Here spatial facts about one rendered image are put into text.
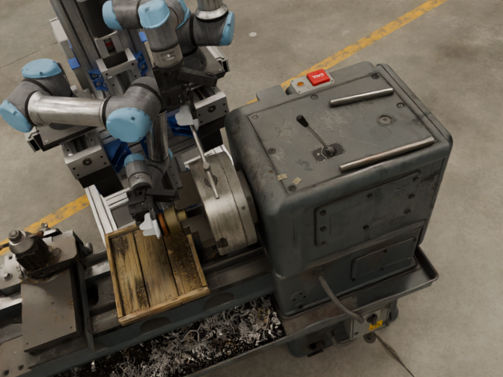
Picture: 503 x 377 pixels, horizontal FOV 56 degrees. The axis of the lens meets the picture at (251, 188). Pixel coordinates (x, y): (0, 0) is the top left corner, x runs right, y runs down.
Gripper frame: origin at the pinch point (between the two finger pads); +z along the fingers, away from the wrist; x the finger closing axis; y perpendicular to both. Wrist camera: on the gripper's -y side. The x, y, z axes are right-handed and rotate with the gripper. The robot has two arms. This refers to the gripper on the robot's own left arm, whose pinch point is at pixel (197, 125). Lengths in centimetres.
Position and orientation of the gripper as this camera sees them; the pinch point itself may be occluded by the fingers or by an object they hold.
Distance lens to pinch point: 140.2
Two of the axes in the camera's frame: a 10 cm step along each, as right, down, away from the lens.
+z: 2.1, 7.9, 5.8
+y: -9.4, 3.3, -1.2
